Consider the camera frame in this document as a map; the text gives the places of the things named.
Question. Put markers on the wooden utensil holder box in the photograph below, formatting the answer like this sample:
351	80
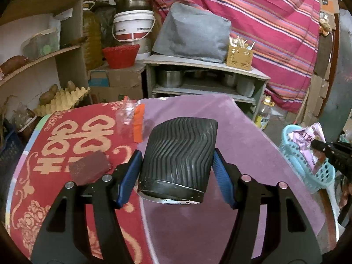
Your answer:
240	53

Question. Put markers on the cardboard box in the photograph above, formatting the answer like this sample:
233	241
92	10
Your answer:
108	85

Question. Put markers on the orange clear plastic wrapper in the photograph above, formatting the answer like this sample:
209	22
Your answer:
130	119

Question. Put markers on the grey low shelf cabinet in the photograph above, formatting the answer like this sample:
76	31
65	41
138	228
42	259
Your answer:
173	76

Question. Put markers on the purple towel mat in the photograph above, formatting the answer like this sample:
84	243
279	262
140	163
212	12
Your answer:
217	190

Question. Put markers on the light blue plastic basket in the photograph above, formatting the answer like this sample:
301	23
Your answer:
324	177

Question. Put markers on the red patterned towel mat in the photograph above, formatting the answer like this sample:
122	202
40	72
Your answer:
59	140

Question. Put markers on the large oil jug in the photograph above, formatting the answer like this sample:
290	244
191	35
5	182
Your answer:
91	31

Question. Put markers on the grey felt cover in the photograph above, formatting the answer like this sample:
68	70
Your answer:
193	33

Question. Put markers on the pink plastic wrapper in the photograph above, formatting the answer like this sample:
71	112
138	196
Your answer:
304	138

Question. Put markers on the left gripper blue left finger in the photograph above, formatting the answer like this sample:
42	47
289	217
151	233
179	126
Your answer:
63	236

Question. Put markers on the clear lidded container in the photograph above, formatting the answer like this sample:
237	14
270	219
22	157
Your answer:
41	44

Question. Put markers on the dark red sponge block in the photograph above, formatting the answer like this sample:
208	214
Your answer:
89	168

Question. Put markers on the dark blue plastic crate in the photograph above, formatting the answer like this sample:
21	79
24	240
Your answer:
10	155

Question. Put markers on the striped red curtain cloth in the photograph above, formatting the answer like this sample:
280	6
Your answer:
285	34

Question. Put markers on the wooden shelf unit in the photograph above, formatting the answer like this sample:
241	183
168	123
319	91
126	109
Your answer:
21	20

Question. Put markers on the red plastic basket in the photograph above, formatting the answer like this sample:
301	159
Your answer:
120	57

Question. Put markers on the person's right hand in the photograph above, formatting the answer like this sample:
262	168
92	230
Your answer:
346	192

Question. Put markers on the white plastic bucket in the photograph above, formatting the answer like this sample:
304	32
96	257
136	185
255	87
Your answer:
133	26

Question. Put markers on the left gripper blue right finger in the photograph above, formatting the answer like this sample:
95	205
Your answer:
288	238

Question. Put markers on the yellow egg carton tray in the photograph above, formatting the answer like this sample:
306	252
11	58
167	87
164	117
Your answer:
63	100

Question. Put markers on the oil bottle on floor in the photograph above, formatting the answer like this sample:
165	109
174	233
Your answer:
264	112

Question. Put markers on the black ribbed cup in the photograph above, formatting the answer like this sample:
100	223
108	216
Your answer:
177	161

